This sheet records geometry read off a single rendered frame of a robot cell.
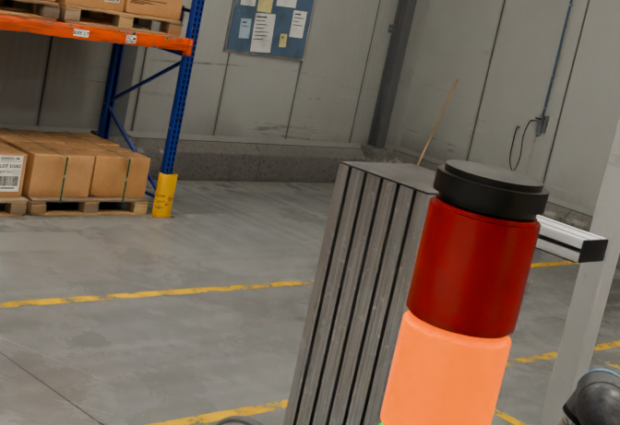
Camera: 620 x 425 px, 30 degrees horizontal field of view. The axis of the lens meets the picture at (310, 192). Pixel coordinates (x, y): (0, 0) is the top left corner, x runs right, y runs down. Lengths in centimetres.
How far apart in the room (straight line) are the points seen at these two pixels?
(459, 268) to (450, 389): 5
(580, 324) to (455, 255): 494
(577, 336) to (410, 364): 494
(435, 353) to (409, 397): 2
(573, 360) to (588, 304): 27
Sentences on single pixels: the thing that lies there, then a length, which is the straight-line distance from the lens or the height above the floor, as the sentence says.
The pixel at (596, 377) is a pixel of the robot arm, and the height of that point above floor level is 165.
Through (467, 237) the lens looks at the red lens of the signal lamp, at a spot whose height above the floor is 231.
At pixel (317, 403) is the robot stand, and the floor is 151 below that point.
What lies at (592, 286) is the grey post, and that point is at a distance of 539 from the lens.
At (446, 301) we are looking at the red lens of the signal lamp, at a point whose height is 228.
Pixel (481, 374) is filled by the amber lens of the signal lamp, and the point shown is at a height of 225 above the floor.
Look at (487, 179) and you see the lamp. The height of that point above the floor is 234.
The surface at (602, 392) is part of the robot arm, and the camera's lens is 265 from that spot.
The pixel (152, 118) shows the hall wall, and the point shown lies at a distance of 1189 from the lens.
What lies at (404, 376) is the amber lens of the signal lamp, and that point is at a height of 224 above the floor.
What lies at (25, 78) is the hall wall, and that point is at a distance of 1095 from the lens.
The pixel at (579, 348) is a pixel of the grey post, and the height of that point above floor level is 99.
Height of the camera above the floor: 241
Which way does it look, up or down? 11 degrees down
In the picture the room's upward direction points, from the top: 12 degrees clockwise
